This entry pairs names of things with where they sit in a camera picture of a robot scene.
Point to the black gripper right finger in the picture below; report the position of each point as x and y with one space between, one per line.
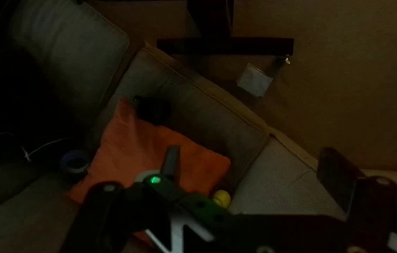
342 183

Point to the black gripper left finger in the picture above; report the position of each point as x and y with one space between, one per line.
171 164

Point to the orange pillow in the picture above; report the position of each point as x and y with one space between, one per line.
127 155

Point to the beige fabric sofa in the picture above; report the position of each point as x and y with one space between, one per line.
197 122

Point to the yellow-green ball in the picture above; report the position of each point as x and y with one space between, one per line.
221 199

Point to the blue tape roll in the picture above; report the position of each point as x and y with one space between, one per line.
73 162

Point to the white air purifier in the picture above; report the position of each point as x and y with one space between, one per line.
254 79

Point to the black stand base with knob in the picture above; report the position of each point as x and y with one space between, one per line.
226 46

